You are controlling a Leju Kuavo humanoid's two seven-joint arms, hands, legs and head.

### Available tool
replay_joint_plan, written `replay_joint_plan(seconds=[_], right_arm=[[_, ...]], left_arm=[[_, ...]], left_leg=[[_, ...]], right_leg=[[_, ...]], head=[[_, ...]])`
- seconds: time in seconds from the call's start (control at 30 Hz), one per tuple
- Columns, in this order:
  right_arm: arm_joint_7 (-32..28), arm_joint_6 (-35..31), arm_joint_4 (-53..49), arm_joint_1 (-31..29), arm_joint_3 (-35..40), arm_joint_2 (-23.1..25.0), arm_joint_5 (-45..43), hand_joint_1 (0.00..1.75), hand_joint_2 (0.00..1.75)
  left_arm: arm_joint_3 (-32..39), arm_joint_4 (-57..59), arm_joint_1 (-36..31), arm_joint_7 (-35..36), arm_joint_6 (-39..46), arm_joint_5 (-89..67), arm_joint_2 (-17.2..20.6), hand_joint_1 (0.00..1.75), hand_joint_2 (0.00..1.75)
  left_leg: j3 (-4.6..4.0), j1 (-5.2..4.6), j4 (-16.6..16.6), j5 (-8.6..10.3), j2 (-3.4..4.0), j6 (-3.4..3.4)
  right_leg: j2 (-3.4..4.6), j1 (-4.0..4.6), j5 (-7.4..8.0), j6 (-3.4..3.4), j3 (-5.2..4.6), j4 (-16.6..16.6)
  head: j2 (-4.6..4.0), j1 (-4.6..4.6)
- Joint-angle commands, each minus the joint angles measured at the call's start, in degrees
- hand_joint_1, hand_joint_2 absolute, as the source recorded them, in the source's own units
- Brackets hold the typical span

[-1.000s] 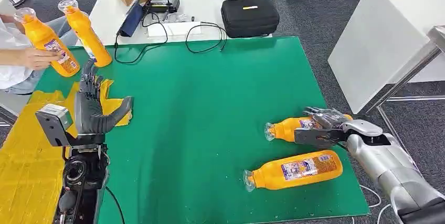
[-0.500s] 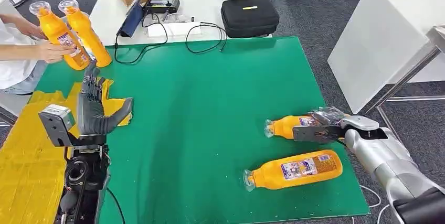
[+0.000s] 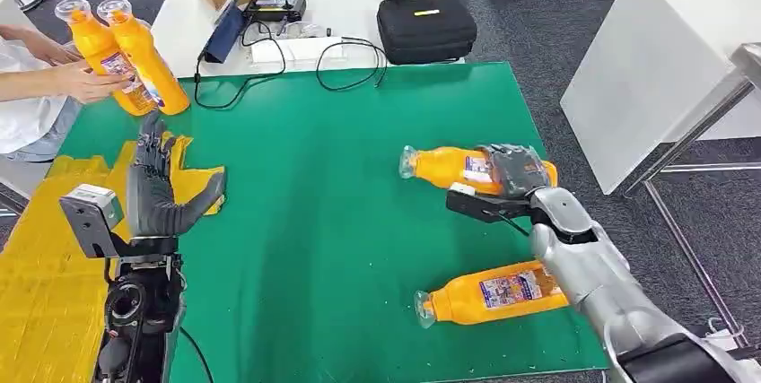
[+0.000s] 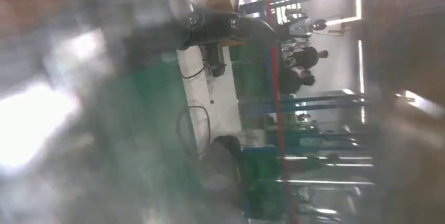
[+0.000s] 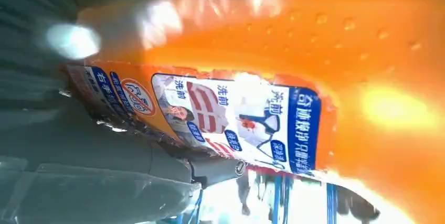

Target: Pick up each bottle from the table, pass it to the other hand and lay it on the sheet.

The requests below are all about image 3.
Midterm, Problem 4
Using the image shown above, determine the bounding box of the steel table frame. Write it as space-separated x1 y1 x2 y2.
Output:
620 41 761 350

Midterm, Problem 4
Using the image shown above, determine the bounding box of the person's right hand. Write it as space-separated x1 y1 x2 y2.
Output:
57 60 136 106

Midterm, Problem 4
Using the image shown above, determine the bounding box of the person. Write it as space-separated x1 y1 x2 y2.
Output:
0 23 136 163

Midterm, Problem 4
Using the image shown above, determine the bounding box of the black zip case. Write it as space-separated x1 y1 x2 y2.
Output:
375 0 479 67

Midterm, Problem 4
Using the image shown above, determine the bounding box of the white flat box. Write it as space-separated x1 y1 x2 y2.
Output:
249 34 346 67

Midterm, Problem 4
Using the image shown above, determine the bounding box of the orange drink bottle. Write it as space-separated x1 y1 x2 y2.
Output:
54 0 158 118
96 0 192 117
413 259 572 330
398 144 560 196

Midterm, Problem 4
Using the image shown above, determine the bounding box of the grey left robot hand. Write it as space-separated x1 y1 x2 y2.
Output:
126 110 228 239

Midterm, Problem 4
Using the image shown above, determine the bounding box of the person's left hand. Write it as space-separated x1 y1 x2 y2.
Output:
26 34 85 67

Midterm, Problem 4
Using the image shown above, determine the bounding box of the white table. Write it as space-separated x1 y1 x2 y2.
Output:
150 0 466 80

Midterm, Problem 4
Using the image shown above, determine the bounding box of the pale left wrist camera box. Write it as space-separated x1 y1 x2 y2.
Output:
57 183 127 260

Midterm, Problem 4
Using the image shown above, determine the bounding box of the black handheld controller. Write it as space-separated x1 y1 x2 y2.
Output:
244 0 309 24

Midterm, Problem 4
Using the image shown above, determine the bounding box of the green mat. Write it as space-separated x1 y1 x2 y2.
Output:
56 61 611 383

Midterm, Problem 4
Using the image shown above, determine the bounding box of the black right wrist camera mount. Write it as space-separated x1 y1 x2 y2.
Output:
445 182 535 226

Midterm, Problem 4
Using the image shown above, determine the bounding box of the tablet with dark blue cover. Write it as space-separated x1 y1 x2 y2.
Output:
201 0 251 65

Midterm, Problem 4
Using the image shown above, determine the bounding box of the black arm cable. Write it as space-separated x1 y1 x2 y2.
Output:
177 326 215 383

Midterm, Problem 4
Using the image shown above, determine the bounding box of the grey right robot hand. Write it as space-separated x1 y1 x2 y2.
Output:
475 144 554 199

